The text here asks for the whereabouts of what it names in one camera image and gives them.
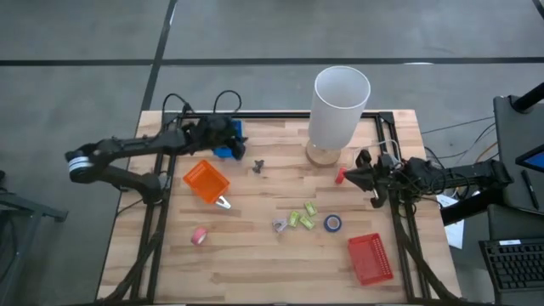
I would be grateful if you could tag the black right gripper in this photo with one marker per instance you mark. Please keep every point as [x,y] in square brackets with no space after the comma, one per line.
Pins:
[384,178]

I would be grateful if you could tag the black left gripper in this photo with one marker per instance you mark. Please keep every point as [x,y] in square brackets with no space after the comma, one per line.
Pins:
[212,129]

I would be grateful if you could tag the red tape roll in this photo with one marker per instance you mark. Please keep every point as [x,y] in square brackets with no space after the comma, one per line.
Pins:
[340,176]

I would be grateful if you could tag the blue tape roll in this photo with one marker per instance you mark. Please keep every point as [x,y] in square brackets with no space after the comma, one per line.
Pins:
[325,223]

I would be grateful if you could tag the pink tape roll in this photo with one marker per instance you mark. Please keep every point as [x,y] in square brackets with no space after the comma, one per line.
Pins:
[194,239]

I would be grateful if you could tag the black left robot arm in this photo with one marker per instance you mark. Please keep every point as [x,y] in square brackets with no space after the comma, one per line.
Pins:
[127,144]

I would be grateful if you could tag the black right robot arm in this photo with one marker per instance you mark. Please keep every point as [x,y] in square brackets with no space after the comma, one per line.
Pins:
[467,172]

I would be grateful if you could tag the blue plastic bin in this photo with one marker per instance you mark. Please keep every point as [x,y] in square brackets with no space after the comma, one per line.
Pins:
[221,153]

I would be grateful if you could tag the orange plastic basket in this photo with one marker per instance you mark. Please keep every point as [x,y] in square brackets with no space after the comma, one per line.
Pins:
[206,180]

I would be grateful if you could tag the white shade wooden base lamp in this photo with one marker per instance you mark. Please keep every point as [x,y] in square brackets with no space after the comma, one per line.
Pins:
[336,115]

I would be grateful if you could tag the red plastic basket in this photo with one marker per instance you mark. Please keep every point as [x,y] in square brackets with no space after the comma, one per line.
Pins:
[370,259]

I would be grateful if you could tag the white paper sheet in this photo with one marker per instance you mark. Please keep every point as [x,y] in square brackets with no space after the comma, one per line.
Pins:
[455,231]

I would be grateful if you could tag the dark grey desk top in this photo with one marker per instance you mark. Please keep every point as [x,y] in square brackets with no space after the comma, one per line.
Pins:
[514,140]

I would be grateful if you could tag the black pen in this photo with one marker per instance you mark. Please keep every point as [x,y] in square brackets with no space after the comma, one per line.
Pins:
[530,189]

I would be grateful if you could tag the tablet with blue screen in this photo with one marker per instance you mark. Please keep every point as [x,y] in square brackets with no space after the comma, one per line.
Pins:
[533,160]

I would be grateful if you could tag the black keyboard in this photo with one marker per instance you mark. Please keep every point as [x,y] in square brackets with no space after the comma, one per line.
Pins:
[514,265]

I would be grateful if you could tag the black pole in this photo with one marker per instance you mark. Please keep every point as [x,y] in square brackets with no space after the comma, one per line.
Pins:
[529,98]

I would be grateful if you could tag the grey metal stand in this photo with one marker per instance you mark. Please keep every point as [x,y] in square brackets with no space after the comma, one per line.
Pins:
[25,208]

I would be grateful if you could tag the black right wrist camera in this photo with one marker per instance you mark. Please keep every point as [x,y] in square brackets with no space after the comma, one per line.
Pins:
[363,158]

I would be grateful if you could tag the black aluminium table frame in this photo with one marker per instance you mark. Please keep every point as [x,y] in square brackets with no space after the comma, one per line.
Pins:
[276,115]

